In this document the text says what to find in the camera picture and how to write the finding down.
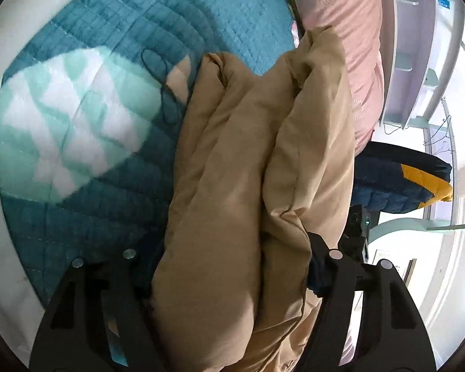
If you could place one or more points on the lilac wall shelf unit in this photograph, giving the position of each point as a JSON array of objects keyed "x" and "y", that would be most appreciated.
[{"x": 403, "y": 85}]

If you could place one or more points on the navy and yellow puffer jacket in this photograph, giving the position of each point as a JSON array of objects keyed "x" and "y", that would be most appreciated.
[{"x": 387, "y": 190}]

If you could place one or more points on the pink quilt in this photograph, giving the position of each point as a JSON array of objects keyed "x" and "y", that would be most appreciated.
[{"x": 345, "y": 7}]

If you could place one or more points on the white clothes rack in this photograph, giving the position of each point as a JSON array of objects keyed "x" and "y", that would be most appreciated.
[{"x": 407, "y": 224}]

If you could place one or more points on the teal quilted bed mat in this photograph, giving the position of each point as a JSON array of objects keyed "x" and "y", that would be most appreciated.
[{"x": 217, "y": 7}]

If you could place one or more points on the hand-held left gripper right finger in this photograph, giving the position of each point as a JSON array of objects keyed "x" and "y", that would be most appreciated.
[{"x": 318, "y": 279}]

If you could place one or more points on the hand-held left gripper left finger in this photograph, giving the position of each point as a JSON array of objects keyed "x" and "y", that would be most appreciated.
[{"x": 131, "y": 279}]

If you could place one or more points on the small blue box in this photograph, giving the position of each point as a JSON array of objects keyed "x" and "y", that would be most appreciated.
[{"x": 444, "y": 2}]

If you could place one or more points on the tan button-up jacket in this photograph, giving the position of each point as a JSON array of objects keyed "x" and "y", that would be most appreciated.
[{"x": 236, "y": 182}]

